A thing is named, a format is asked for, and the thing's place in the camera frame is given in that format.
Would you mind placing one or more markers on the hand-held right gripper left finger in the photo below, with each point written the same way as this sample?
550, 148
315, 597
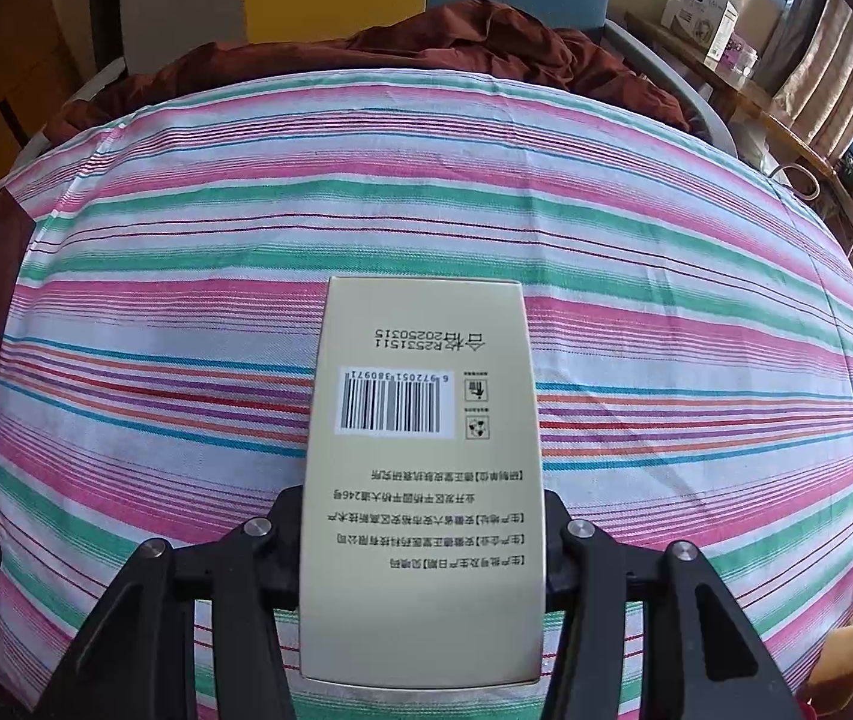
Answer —
280, 532

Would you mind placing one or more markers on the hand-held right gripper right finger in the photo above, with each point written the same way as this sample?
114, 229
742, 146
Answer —
561, 540

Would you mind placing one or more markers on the beige cardboard box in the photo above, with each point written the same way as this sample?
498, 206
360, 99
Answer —
426, 465

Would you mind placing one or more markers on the orange sponge block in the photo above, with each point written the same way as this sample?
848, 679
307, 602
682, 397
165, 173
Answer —
843, 660

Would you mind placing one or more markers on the wooden desk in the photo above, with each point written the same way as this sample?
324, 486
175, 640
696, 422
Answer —
749, 97

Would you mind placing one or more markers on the maroon cloth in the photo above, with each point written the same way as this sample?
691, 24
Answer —
471, 45

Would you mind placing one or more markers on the pale patterned curtain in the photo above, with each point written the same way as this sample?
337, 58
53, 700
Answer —
831, 67

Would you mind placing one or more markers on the white appliance box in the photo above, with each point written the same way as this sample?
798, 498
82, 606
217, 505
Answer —
696, 11

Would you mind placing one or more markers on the dark chair back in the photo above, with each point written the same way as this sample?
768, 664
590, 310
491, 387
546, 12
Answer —
107, 7

